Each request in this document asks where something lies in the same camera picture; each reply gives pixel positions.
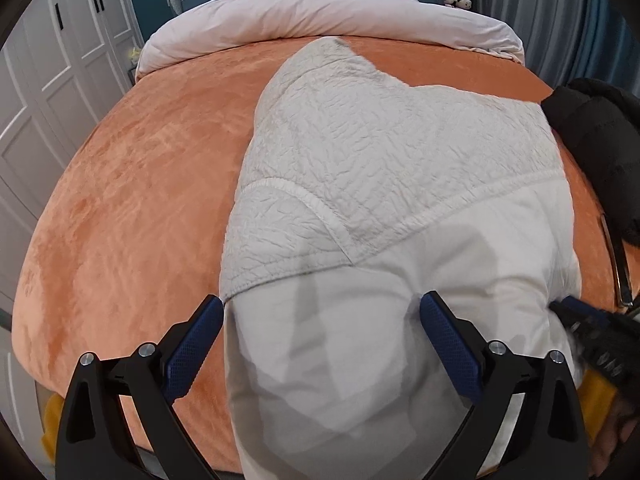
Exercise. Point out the person's yellow clothing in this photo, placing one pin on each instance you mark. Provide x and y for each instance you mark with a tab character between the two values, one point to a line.
52	425

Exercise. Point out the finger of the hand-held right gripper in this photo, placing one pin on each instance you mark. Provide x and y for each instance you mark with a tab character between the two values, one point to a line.
600	355
580	312

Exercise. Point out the orange bed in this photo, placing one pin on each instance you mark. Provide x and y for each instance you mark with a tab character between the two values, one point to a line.
150	185

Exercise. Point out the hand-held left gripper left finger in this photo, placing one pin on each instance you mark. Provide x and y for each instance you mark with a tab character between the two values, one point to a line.
192	345

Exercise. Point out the white wardrobe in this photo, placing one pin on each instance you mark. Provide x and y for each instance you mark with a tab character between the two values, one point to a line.
45	85

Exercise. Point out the yellow flower bouquet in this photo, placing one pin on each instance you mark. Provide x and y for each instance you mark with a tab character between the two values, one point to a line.
135	53

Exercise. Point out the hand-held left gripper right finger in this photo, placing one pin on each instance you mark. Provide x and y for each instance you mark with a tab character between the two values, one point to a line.
452	345

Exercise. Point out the person's right forearm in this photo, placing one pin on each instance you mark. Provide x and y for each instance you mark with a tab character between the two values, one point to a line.
605	425

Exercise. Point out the curved metal bar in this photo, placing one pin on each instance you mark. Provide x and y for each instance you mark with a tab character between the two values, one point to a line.
617	265

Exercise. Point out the grey curtain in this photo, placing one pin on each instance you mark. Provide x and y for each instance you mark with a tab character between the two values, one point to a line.
550	10

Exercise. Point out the pale pink duvet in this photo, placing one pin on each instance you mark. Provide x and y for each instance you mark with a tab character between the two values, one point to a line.
300	15

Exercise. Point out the white quilted blanket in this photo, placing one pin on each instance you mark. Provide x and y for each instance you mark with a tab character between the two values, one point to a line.
400	160

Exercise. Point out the black padded jacket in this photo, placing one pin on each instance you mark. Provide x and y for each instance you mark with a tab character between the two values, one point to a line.
600	135

